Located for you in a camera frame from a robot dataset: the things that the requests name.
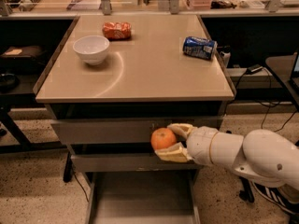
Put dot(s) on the orange chip bag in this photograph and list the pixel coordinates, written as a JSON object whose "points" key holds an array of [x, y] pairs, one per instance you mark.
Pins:
{"points": [[116, 30]]}

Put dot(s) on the grey top drawer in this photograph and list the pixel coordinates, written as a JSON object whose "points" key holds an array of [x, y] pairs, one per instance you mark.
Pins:
{"points": [[126, 130]]}

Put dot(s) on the grey middle drawer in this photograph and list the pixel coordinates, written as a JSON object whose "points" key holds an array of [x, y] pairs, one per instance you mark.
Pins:
{"points": [[127, 162]]}

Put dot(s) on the black white sneaker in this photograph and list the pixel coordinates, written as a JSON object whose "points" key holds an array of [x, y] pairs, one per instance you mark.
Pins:
{"points": [[274, 196]]}

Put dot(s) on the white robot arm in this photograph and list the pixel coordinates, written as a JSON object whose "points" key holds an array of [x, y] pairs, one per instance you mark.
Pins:
{"points": [[268, 160]]}

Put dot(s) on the grey drawer cabinet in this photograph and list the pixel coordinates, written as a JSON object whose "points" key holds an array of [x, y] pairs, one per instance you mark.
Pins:
{"points": [[147, 76]]}

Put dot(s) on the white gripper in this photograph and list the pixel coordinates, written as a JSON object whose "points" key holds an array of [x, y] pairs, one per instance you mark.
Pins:
{"points": [[201, 146]]}

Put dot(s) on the blue soda can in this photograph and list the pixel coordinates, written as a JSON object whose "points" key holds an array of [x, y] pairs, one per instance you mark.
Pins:
{"points": [[199, 47]]}

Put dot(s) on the white bowl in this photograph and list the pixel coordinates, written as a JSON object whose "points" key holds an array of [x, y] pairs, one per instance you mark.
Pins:
{"points": [[92, 49]]}

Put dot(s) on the open grey bottom drawer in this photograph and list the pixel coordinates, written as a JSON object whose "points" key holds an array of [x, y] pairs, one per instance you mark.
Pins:
{"points": [[161, 197]]}

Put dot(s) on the black power adapter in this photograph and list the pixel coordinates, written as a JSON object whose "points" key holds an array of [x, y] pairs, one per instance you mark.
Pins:
{"points": [[253, 69]]}

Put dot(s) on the orange fruit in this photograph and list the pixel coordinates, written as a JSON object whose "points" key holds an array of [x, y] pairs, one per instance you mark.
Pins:
{"points": [[162, 138]]}

